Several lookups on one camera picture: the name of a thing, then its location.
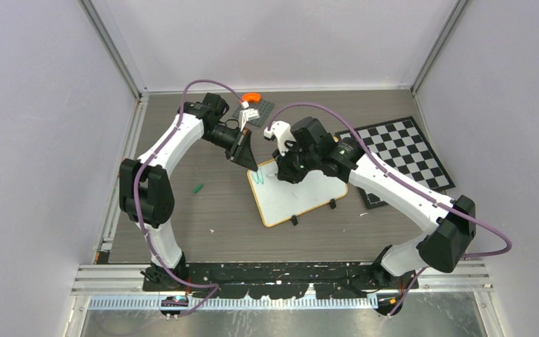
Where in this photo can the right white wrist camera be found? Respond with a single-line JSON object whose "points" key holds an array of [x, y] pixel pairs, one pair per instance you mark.
{"points": [[280, 131]]}

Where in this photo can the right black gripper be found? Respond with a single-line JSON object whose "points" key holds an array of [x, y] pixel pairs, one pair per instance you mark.
{"points": [[285, 170]]}

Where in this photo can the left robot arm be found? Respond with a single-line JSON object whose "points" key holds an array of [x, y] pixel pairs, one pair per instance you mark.
{"points": [[145, 192]]}

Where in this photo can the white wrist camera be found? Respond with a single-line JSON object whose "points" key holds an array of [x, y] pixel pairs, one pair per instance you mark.
{"points": [[280, 131], [247, 113]]}

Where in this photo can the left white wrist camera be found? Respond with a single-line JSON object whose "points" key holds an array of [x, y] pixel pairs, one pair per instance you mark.
{"points": [[247, 113]]}

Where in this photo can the green marker cap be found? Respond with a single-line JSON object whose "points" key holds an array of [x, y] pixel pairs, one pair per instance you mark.
{"points": [[197, 188]]}

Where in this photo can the grey building baseplate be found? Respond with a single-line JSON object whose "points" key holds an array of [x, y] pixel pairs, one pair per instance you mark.
{"points": [[265, 108]]}

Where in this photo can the yellow framed whiteboard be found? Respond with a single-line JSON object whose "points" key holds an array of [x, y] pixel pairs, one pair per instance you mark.
{"points": [[279, 201]]}

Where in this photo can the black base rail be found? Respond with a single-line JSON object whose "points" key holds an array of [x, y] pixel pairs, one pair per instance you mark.
{"points": [[329, 280]]}

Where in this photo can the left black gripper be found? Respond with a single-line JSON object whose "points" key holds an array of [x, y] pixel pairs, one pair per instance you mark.
{"points": [[241, 152]]}

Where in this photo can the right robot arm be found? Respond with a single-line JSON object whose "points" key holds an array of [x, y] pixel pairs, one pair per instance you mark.
{"points": [[445, 223]]}

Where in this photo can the orange curved block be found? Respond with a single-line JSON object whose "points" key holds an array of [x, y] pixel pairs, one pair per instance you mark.
{"points": [[250, 98]]}

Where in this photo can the black white checkerboard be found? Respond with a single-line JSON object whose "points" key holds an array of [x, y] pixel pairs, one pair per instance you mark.
{"points": [[401, 143]]}

